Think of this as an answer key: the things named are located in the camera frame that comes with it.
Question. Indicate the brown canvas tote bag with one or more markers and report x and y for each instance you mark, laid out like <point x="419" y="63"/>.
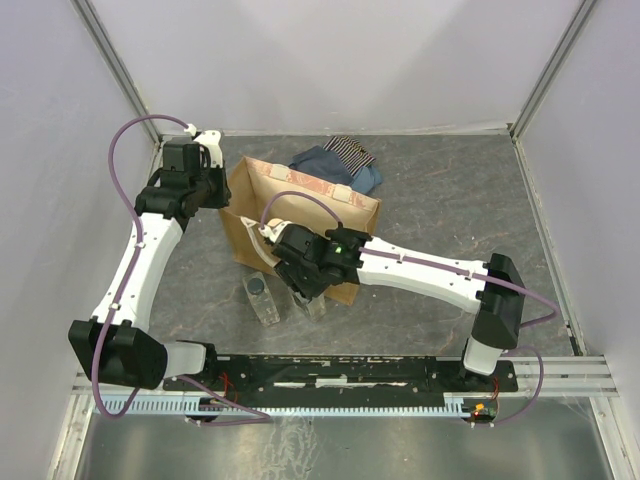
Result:
<point x="262" y="189"/>

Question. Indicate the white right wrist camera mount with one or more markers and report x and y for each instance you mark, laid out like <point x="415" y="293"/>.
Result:
<point x="272" y="235"/>

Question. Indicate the aluminium frame rail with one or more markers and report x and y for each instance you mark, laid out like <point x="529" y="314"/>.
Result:
<point x="547" y="376"/>

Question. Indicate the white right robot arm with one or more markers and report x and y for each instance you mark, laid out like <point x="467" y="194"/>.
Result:
<point x="491" y="291"/>

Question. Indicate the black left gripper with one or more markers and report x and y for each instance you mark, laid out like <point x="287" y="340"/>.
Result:
<point x="224" y="195"/>

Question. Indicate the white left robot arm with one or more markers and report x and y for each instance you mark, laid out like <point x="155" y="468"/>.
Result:
<point x="113" y="345"/>

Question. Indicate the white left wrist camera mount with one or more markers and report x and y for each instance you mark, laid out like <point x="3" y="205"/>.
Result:
<point x="210" y="140"/>

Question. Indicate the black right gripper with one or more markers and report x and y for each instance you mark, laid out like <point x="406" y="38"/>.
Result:
<point x="289" y="273"/>

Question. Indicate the clear bottle black cap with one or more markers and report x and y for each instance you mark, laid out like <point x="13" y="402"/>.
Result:
<point x="313" y="309"/>
<point x="261" y="299"/>

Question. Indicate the blue and striped clothes pile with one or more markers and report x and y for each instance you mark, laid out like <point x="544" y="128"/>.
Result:
<point x="341" y="160"/>

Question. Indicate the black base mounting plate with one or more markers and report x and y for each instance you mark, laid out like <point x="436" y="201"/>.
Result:
<point x="317" y="398"/>

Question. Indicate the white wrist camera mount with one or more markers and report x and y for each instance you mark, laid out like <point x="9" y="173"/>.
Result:
<point x="210" y="140"/>
<point x="272" y="235"/>

